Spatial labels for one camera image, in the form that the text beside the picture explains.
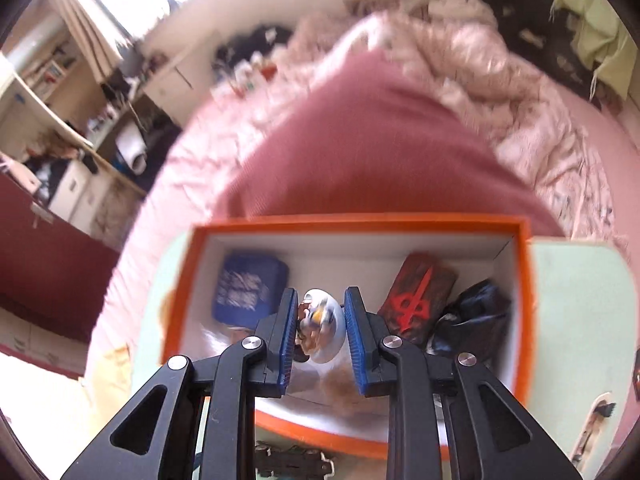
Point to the white and orange carton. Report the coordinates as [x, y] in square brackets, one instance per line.
[250, 77]

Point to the dark pouch with red symbol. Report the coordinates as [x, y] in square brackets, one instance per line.
[415, 300]

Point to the beige curtain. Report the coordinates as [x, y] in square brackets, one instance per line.
[85, 25]

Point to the white rolled sheet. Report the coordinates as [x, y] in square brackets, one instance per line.
[132, 152]

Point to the small orange doll figure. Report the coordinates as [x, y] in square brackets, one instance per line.
[310, 322]

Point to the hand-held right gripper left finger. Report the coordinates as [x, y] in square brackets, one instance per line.
[285, 345]

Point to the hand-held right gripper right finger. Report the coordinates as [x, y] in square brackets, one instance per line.
[356, 345]

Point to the dark pink pillow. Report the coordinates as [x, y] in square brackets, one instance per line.
[370, 150]

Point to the cream drawer cabinet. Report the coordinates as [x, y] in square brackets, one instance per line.
[185, 75]

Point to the blue zip case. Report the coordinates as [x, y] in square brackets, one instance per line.
[245, 285]

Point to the green cartoon desktop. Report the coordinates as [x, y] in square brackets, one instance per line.
[570, 310]

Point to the black striped clothes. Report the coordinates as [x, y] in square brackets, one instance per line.
[255, 42]

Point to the orange cardboard box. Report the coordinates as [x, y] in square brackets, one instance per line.
[350, 222]

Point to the cream shelf desk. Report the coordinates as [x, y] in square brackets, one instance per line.
[75, 180]

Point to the light green hanging cloth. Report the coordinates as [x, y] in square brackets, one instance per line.
[595, 35]

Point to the brown furry pouch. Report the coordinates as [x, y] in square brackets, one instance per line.
[337, 385]

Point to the black clothes pile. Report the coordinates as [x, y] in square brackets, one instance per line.
[530, 25]

